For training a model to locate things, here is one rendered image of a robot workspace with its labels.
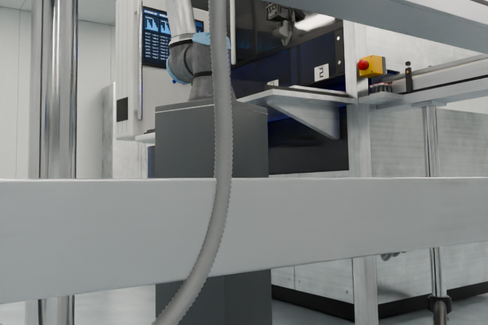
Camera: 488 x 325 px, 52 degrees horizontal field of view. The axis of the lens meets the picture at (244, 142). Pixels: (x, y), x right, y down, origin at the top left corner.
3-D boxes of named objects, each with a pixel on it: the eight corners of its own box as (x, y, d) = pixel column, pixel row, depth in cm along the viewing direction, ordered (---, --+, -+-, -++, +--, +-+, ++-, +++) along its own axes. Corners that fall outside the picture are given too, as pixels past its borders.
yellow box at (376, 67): (372, 78, 196) (371, 60, 196) (386, 75, 190) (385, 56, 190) (358, 76, 192) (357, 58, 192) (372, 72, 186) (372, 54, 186)
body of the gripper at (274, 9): (265, 22, 191) (265, -8, 193) (282, 26, 196) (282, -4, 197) (277, 16, 185) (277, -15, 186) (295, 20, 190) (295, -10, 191)
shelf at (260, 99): (264, 125, 256) (264, 122, 256) (368, 105, 198) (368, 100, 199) (181, 120, 229) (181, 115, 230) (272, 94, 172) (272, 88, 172)
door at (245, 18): (227, 67, 276) (226, -35, 282) (279, 46, 238) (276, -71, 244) (226, 67, 276) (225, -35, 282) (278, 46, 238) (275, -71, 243)
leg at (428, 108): (436, 310, 185) (425, 106, 192) (459, 315, 177) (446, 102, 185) (421, 313, 180) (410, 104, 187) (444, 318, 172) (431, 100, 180)
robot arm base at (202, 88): (218, 100, 143) (217, 67, 144) (177, 106, 151) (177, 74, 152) (246, 107, 156) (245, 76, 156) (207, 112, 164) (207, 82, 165)
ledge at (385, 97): (383, 105, 200) (383, 100, 200) (409, 100, 189) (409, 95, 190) (358, 102, 192) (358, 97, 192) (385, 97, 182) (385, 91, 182)
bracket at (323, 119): (335, 139, 202) (333, 107, 203) (340, 138, 200) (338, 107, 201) (267, 136, 183) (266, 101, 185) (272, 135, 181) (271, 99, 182)
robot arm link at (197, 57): (205, 69, 146) (205, 24, 147) (183, 77, 157) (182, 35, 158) (239, 73, 153) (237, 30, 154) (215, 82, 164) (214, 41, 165)
